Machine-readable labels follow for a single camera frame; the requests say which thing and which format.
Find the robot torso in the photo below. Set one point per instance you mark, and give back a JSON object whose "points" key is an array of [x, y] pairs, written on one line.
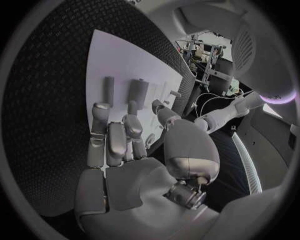
{"points": [[269, 61]]}

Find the thick grey cylinder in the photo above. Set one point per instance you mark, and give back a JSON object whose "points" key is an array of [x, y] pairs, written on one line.
{"points": [[138, 91]]}

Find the slim grey cylinder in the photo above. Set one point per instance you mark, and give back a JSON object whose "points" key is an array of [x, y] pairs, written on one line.
{"points": [[108, 90]]}

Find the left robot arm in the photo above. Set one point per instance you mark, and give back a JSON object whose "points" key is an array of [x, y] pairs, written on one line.
{"points": [[225, 114]]}

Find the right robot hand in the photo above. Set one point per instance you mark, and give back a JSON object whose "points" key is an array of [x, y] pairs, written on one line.
{"points": [[131, 187]]}

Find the white task board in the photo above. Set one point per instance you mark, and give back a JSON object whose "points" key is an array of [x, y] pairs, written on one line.
{"points": [[122, 61]]}

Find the metal equipment rack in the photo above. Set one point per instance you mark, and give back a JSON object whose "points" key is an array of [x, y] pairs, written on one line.
{"points": [[206, 61]]}

